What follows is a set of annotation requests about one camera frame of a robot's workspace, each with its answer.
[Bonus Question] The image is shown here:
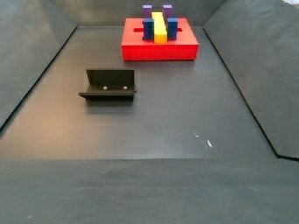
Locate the right blue block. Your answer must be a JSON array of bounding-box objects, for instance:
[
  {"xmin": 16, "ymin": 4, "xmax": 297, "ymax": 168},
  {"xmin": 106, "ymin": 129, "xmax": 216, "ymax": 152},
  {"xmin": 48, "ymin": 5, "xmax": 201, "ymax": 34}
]
[{"xmin": 167, "ymin": 17, "xmax": 177, "ymax": 40}]

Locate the blue block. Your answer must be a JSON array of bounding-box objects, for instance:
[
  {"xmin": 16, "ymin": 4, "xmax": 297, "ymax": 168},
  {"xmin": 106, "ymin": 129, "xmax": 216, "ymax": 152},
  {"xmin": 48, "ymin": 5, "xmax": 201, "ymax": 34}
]
[
  {"xmin": 167, "ymin": 17, "xmax": 177, "ymax": 40},
  {"xmin": 143, "ymin": 18, "xmax": 155, "ymax": 41}
]

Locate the purple block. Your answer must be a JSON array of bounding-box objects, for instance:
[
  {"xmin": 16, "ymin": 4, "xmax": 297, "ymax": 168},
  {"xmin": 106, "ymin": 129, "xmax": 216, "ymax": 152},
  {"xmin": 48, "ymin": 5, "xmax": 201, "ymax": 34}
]
[
  {"xmin": 143, "ymin": 4, "xmax": 152, "ymax": 18},
  {"xmin": 163, "ymin": 4, "xmax": 173, "ymax": 18}
]

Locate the yellow long bar block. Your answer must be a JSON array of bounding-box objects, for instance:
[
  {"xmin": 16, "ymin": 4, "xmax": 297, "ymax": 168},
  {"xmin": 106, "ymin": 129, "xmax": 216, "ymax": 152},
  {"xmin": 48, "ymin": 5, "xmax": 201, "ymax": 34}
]
[{"xmin": 152, "ymin": 12, "xmax": 167, "ymax": 44}]

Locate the left purple block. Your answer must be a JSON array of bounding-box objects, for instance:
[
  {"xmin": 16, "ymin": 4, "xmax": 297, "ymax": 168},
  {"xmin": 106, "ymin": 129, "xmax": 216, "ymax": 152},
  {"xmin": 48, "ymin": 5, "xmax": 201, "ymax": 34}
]
[{"xmin": 143, "ymin": 4, "xmax": 152, "ymax": 18}]

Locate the black angle fixture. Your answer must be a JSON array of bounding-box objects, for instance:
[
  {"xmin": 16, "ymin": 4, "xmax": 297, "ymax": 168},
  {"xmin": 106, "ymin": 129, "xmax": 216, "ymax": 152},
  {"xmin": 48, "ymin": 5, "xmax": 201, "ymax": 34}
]
[{"xmin": 78, "ymin": 68, "xmax": 136, "ymax": 101}]

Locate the right purple block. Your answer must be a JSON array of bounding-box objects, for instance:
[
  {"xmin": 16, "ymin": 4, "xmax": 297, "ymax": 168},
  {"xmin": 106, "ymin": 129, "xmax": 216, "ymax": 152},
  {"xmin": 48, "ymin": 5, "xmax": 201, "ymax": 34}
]
[{"xmin": 163, "ymin": 4, "xmax": 173, "ymax": 18}]

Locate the red base board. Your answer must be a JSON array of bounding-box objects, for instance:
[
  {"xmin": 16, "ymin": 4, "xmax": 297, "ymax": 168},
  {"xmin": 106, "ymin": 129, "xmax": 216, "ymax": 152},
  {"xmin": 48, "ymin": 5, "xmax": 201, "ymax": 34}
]
[{"xmin": 121, "ymin": 17, "xmax": 200, "ymax": 61}]

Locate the left blue block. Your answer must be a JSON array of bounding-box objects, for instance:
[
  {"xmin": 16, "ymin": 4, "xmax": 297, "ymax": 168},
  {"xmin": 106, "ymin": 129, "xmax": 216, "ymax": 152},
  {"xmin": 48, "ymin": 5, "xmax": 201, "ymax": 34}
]
[{"xmin": 143, "ymin": 18, "xmax": 155, "ymax": 41}]

